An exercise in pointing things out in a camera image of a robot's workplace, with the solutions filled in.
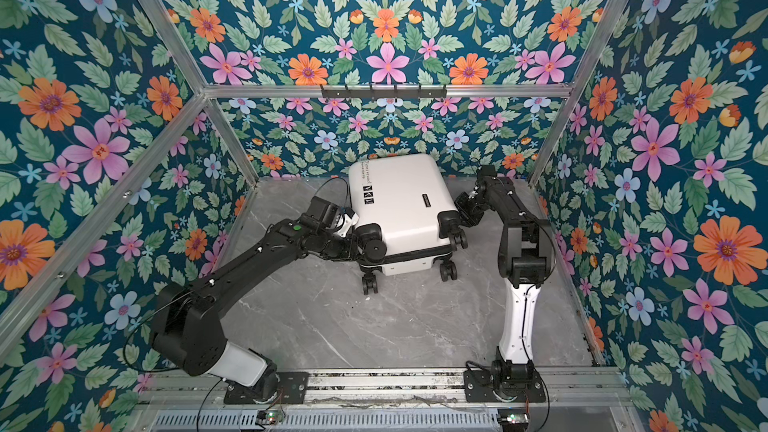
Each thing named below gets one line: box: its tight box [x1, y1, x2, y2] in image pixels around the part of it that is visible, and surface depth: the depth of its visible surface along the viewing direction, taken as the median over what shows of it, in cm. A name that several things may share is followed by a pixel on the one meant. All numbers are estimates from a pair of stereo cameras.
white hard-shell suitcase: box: [350, 154, 469, 295], surface depth 86 cm
